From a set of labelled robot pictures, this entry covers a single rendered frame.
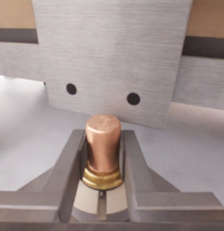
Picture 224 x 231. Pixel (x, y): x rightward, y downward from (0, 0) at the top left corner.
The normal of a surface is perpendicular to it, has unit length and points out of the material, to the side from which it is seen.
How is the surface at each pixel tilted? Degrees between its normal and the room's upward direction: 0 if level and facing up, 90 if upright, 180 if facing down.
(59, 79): 90
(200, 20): 90
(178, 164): 180
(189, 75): 90
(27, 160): 180
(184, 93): 90
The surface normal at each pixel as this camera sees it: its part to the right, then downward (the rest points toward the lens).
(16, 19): -0.33, 0.46
